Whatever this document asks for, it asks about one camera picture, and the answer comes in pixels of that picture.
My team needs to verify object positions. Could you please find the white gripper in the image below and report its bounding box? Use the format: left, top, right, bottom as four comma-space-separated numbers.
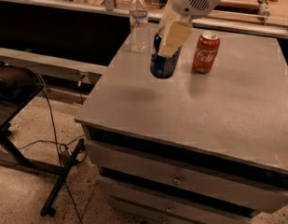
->
158, 0, 221, 58

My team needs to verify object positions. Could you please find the blue pepsi can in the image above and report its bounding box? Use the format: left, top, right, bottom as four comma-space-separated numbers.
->
150, 33, 181, 79

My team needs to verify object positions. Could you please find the clear plastic water bottle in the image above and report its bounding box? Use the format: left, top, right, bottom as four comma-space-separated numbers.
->
130, 0, 148, 52

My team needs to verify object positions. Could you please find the red coca-cola can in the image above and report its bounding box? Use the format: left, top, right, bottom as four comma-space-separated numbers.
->
192, 31, 220, 74

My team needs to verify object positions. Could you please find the grey drawer cabinet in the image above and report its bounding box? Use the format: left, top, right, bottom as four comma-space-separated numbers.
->
76, 33, 288, 221

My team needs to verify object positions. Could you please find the black side table stand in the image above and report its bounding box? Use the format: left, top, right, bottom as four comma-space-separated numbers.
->
0, 61, 87, 217

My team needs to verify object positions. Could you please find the middle grey drawer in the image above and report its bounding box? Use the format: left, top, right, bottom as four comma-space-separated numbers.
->
96, 176, 252, 224

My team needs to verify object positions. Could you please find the grey drawer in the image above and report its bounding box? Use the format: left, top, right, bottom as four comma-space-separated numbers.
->
96, 176, 252, 224
85, 140, 288, 213

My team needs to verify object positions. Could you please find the top grey drawer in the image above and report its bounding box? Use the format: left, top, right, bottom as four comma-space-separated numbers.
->
85, 140, 288, 213

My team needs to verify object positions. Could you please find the black floor cable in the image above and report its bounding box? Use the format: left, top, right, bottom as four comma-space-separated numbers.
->
18, 87, 86, 224

